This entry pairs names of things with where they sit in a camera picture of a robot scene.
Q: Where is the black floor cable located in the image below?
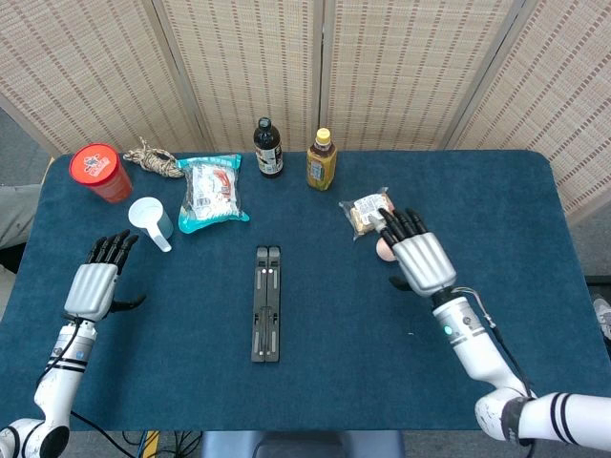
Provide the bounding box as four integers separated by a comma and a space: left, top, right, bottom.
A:
166, 430, 204, 458

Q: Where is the dark bottle with black cap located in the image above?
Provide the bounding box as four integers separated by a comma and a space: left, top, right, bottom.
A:
252, 116, 284, 180

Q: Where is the plastic wrapped sandwich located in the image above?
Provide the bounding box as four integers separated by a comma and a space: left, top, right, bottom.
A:
338, 186, 407, 241

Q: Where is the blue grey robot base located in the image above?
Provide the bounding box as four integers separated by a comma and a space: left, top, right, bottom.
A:
198, 430, 406, 458

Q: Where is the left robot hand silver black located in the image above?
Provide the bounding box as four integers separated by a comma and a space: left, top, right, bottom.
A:
62, 229, 147, 322

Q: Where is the blue felt table cloth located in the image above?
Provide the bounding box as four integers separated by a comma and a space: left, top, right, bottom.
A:
0, 150, 611, 433

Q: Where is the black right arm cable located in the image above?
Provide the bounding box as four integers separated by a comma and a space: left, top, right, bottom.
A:
455, 285, 538, 400

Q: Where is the red tub with orange lid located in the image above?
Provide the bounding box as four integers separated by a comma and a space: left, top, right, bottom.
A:
68, 143, 135, 204

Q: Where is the black folding stand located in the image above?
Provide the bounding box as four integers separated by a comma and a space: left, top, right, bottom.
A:
250, 244, 284, 365

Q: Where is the light blue measuring cup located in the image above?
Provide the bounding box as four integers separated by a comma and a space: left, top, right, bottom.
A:
127, 197, 176, 254

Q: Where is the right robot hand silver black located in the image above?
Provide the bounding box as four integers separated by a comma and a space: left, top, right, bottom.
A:
371, 207, 457, 299

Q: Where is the pale pink ball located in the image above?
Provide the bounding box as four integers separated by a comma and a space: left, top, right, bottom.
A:
375, 237, 398, 263

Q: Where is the teal white snack bag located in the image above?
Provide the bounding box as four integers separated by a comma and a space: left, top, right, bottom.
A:
176, 153, 251, 236

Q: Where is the yellow tea bottle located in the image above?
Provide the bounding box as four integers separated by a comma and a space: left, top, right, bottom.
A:
305, 127, 339, 192

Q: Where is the woven folding screen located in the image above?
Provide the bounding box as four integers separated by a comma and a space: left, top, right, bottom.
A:
0, 0, 611, 225

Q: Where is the grey trouser leg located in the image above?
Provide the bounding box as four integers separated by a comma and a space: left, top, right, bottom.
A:
0, 183, 43, 276

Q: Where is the blue floor cable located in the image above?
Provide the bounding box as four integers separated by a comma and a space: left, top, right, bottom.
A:
138, 430, 159, 458

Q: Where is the beige braided rope bundle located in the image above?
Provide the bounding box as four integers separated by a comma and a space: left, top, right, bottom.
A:
122, 135, 186, 179

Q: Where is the white grey shoe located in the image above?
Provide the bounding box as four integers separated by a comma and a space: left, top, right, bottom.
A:
593, 295, 611, 340

